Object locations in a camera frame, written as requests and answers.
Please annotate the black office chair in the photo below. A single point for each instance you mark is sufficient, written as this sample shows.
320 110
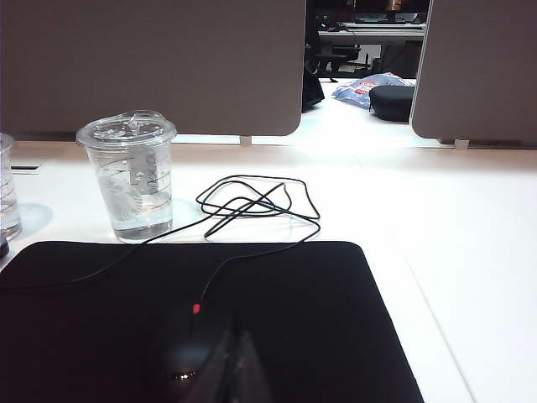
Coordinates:
340 56

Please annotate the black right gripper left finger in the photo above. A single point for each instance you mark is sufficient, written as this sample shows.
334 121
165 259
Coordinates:
220 378

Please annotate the black computer mouse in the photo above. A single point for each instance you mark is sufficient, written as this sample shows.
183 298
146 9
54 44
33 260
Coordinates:
184 361

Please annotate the black mouse pad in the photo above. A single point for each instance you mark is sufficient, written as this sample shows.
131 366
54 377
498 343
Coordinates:
314 315

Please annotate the white background desk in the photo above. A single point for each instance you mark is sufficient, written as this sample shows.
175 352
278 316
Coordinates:
369 33

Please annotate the brown desk divider panel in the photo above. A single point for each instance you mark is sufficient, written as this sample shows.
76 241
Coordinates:
478 67
147 63

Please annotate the black oval zipper case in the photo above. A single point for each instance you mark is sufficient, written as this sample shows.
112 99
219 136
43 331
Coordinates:
390 103

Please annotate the white divider mounting bracket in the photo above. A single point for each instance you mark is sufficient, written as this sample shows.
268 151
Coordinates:
246 140
461 144

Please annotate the blue white plastic bag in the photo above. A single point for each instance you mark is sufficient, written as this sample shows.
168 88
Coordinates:
352 90

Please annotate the clear lidded plastic cup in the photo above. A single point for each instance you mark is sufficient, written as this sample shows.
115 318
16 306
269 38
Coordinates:
8 189
130 184

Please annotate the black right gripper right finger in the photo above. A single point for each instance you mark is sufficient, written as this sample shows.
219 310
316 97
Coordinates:
253 378

